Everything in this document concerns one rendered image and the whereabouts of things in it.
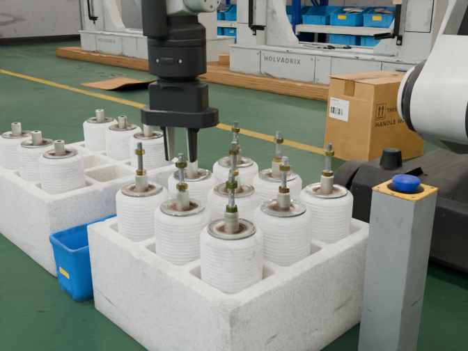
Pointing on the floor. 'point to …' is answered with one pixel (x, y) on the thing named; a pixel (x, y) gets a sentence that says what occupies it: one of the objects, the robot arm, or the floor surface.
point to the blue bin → (74, 260)
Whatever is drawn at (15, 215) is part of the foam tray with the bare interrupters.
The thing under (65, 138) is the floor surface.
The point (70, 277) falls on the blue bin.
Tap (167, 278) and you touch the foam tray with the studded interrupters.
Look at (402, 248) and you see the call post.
